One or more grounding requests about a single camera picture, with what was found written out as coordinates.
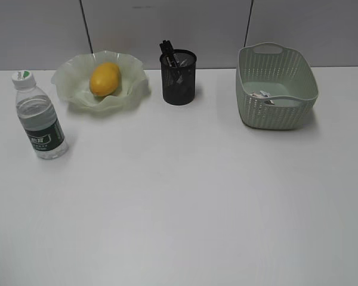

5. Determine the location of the white waste paper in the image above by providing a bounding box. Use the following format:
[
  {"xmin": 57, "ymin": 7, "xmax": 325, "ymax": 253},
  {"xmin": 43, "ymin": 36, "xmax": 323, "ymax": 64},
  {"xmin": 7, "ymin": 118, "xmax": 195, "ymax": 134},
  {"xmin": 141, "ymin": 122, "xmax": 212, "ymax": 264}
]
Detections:
[{"xmin": 251, "ymin": 90, "xmax": 274, "ymax": 105}]

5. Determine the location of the pale green plastic basket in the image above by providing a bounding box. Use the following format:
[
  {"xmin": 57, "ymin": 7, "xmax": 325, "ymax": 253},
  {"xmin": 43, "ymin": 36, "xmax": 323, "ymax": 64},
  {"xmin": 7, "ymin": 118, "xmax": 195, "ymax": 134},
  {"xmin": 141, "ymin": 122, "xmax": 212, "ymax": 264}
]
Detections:
[{"xmin": 235, "ymin": 43, "xmax": 319, "ymax": 130}]

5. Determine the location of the black marker pen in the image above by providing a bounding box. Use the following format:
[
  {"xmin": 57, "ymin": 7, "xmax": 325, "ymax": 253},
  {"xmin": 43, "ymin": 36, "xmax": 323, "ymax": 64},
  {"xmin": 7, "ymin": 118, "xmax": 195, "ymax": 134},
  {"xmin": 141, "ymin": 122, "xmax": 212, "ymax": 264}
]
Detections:
[
  {"xmin": 162, "ymin": 40, "xmax": 177, "ymax": 67},
  {"xmin": 165, "ymin": 41, "xmax": 178, "ymax": 68},
  {"xmin": 159, "ymin": 40, "xmax": 172, "ymax": 67}
]

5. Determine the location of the pale green wavy glass plate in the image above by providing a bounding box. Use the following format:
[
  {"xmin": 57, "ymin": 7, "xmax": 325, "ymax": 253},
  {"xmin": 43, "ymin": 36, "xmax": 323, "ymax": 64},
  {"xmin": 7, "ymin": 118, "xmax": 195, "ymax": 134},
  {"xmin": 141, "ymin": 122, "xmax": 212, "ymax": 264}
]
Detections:
[{"xmin": 51, "ymin": 51, "xmax": 150, "ymax": 114}]

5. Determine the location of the clear water bottle green label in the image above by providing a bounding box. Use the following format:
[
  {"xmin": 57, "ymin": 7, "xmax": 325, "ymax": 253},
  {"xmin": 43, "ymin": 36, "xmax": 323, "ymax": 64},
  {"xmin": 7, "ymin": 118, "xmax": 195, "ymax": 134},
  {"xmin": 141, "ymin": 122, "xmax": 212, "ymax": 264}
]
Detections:
[{"xmin": 11, "ymin": 70, "xmax": 68, "ymax": 160}]

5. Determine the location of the grey white eraser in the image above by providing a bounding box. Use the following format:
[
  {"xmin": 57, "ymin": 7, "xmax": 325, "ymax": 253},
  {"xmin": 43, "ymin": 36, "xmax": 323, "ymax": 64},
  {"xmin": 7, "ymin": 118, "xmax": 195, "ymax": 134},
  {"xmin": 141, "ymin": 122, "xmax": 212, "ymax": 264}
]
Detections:
[
  {"xmin": 178, "ymin": 58, "xmax": 193, "ymax": 67},
  {"xmin": 174, "ymin": 72, "xmax": 188, "ymax": 92}
]

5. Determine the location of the yellow mango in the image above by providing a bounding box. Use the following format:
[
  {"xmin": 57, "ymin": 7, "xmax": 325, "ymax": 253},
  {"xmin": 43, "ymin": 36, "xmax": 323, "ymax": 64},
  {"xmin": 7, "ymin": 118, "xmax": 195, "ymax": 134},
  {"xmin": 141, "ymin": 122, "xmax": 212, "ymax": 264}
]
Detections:
[{"xmin": 89, "ymin": 62, "xmax": 121, "ymax": 97}]

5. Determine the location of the black mesh pen holder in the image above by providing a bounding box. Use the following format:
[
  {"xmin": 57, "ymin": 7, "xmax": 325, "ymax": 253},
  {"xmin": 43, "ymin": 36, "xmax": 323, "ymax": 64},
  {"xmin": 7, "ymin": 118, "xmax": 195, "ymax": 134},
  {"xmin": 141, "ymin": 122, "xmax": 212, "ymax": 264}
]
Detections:
[{"xmin": 159, "ymin": 49, "xmax": 197, "ymax": 105}]

